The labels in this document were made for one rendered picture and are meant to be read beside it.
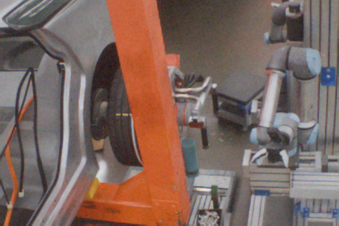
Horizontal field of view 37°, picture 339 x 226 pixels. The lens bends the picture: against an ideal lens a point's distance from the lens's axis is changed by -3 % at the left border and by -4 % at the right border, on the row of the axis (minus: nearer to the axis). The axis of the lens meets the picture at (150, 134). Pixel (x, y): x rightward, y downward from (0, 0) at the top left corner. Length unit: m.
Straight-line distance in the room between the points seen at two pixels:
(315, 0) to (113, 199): 1.50
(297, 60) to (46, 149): 1.39
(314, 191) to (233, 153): 1.47
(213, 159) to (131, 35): 2.08
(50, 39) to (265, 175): 1.35
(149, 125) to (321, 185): 0.97
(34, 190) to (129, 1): 1.29
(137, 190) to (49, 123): 0.62
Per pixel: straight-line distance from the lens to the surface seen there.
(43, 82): 2.95
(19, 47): 4.37
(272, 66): 2.44
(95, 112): 3.15
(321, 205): 3.31
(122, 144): 2.95
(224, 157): 4.08
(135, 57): 2.23
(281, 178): 2.86
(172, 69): 3.04
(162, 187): 2.66
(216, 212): 2.90
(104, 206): 2.92
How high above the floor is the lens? 2.63
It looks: 36 degrees down
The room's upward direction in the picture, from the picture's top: 12 degrees counter-clockwise
